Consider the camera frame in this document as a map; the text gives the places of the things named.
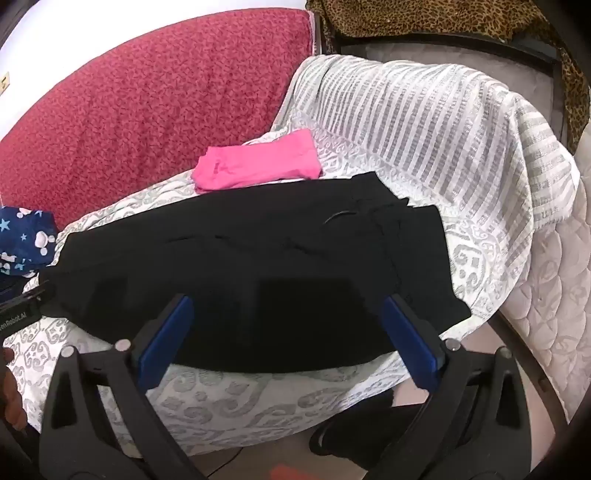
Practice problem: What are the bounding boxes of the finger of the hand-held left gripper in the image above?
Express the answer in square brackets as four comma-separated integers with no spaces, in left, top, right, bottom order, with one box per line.
[28,281,58,306]

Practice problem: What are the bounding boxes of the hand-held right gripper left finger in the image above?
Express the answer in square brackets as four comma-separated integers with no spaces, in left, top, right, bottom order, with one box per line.
[39,292,206,480]

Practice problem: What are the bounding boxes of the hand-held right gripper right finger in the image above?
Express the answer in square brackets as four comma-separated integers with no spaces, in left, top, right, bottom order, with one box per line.
[318,294,557,480]

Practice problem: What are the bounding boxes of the black pants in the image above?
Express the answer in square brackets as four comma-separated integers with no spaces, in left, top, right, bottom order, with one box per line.
[39,172,472,374]

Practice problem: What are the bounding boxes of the person's left hand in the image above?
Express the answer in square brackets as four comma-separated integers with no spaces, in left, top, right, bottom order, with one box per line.
[0,347,29,432]

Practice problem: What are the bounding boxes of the blue star printed blanket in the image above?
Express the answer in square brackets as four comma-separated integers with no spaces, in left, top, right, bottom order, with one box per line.
[0,206,58,278]

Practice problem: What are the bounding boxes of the dark cloth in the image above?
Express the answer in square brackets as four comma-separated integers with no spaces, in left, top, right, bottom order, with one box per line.
[308,392,419,469]

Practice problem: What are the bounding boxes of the white quilted mattress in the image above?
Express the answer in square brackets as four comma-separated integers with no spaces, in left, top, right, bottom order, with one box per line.
[501,148,591,421]

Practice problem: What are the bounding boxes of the pink folded garment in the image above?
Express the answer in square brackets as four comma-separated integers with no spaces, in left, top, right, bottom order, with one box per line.
[192,128,322,194]

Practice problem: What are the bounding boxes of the white grey patterned bedspread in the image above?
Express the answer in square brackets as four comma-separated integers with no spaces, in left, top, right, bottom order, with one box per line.
[4,54,581,455]

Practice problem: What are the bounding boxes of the leopard print cloth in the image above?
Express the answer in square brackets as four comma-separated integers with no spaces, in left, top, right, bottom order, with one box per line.
[305,0,591,155]

